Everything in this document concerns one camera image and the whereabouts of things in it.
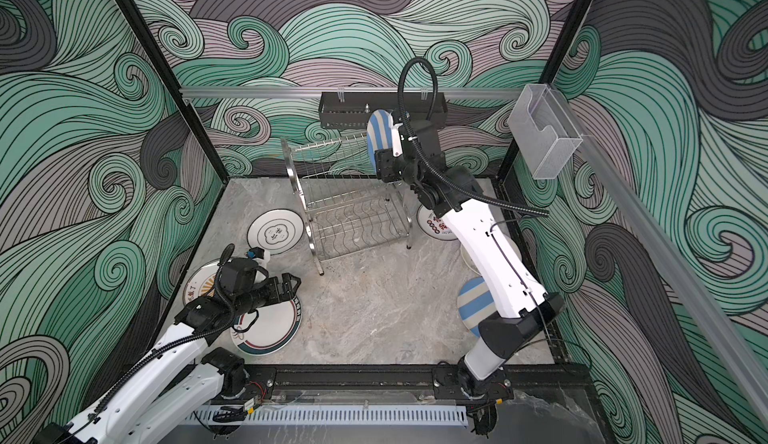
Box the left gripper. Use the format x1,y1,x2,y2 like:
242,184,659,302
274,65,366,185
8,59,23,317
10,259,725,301
235,271,301,318

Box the blue striped plate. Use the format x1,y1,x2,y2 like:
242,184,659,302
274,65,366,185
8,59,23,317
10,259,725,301
366,110,401,174
457,277,497,337

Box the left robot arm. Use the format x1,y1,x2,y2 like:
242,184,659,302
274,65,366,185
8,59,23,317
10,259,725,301
32,273,301,443

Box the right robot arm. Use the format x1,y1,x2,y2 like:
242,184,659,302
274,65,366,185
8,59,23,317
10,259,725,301
366,118,564,398

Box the green red rimmed plate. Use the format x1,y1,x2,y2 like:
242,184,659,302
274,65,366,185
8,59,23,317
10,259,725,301
230,297,302,356

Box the white plate black outline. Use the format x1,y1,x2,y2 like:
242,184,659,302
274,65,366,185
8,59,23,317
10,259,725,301
246,209,305,255

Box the white plate red characters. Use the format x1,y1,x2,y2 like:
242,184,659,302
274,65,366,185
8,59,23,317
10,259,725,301
416,205,457,241

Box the orange sunburst plate left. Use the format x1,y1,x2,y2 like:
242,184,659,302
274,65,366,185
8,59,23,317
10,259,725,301
182,260,219,305

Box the cream floral plate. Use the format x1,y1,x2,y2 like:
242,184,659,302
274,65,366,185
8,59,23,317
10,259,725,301
460,246,481,276

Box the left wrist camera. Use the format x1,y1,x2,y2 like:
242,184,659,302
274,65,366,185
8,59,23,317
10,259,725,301
220,247,271,294

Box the steel wire dish rack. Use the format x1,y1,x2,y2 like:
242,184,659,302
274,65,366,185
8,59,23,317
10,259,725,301
281,133,413,275

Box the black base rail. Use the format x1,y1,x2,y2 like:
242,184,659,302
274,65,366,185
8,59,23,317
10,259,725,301
245,364,590,394

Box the black wall shelf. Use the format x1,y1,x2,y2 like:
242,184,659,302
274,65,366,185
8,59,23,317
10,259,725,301
318,92,448,131

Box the clear acrylic wall holder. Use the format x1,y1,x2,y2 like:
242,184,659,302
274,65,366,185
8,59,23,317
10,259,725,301
507,84,583,181

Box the white slotted cable duct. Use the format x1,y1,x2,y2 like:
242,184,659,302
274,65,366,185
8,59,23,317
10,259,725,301
182,404,469,427

